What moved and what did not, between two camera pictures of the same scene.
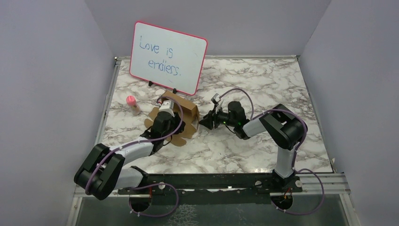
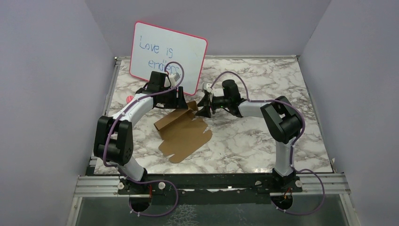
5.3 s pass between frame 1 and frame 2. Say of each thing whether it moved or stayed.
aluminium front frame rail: stayed
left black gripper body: moved
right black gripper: moved
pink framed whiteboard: stayed
